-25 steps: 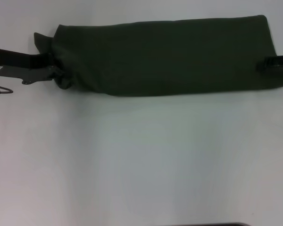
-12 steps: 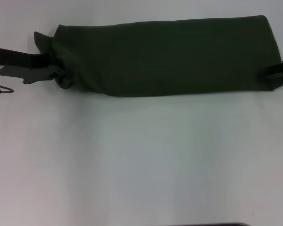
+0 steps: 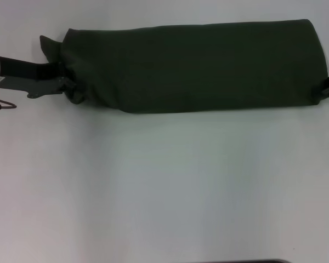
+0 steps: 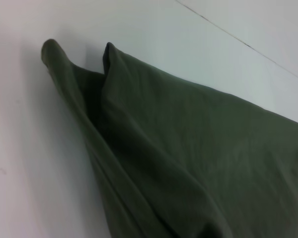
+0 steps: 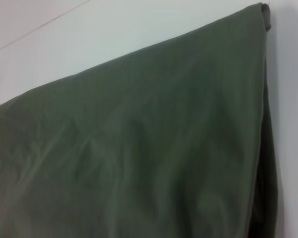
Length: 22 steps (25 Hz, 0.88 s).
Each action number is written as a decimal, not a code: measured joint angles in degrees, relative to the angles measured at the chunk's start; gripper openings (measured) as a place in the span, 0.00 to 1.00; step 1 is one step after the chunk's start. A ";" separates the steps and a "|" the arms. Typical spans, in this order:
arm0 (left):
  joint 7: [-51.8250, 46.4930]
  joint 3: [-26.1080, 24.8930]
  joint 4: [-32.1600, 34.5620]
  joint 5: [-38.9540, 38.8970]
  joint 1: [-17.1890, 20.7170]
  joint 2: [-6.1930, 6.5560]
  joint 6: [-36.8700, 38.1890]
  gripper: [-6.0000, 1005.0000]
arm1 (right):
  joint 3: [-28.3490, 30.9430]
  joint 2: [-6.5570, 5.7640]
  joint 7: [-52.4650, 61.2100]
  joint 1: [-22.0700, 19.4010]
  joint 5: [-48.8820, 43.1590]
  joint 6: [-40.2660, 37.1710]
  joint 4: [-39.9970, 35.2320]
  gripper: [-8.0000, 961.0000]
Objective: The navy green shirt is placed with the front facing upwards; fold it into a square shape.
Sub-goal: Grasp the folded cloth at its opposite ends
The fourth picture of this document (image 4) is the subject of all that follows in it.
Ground dark green FREE print t-shirt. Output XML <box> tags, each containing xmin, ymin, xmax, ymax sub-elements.
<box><xmin>40</xmin><ymin>38</ymin><xmax>298</xmax><ymax>238</ymax></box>

